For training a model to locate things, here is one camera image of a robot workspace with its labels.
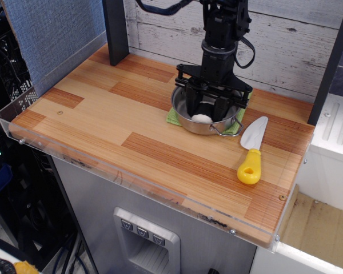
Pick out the silver toy fridge cabinet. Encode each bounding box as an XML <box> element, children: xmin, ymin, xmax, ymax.
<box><xmin>54</xmin><ymin>159</ymin><xmax>256</xmax><ymax>273</ymax></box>

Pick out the blue fabric panel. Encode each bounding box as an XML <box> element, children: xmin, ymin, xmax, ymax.
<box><xmin>1</xmin><ymin>0</ymin><xmax>106</xmax><ymax>96</ymax></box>

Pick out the clear acrylic table guard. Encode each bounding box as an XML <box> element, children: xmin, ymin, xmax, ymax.
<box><xmin>0</xmin><ymin>84</ymin><xmax>314</xmax><ymax>249</ymax></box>

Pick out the black vertical post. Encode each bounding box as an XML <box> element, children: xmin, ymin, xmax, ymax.
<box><xmin>102</xmin><ymin>0</ymin><xmax>129</xmax><ymax>66</ymax></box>
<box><xmin>307</xmin><ymin>19</ymin><xmax>343</xmax><ymax>126</ymax></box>

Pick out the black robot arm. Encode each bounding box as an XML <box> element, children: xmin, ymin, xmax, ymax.
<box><xmin>176</xmin><ymin>1</ymin><xmax>253</xmax><ymax>122</ymax></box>

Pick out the stainless steel pot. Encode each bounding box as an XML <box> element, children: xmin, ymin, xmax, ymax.
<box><xmin>170</xmin><ymin>84</ymin><xmax>244</xmax><ymax>138</ymax></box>

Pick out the black vertical post right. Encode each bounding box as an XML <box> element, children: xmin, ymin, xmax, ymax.
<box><xmin>307</xmin><ymin>19</ymin><xmax>343</xmax><ymax>126</ymax></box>

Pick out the plush sushi roll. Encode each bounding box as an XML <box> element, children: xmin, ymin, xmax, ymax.
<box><xmin>191</xmin><ymin>101</ymin><xmax>214</xmax><ymax>123</ymax></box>

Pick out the silver dispenser panel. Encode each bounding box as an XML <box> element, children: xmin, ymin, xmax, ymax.
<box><xmin>113</xmin><ymin>207</ymin><xmax>181</xmax><ymax>273</ymax></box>

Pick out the black cable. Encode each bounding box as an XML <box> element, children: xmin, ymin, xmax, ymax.
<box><xmin>135</xmin><ymin>0</ymin><xmax>257</xmax><ymax>69</ymax></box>

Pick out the yellow handled toy knife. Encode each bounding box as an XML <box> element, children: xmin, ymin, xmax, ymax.
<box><xmin>237</xmin><ymin>116</ymin><xmax>269</xmax><ymax>185</ymax></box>

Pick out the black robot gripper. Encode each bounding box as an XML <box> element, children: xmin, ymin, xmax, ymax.
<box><xmin>176</xmin><ymin>47</ymin><xmax>253</xmax><ymax>120</ymax></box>

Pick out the black vertical post left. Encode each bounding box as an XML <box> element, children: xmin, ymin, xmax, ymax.
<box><xmin>102</xmin><ymin>0</ymin><xmax>129</xmax><ymax>66</ymax></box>

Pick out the yellow black object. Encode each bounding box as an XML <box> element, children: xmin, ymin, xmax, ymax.
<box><xmin>0</xmin><ymin>259</ymin><xmax>39</xmax><ymax>274</ymax></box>

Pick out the white side cabinet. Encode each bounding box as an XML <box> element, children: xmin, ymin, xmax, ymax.
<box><xmin>251</xmin><ymin>94</ymin><xmax>343</xmax><ymax>273</ymax></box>

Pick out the green cloth mat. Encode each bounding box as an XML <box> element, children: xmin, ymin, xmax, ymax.
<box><xmin>166</xmin><ymin>88</ymin><xmax>254</xmax><ymax>136</ymax></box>

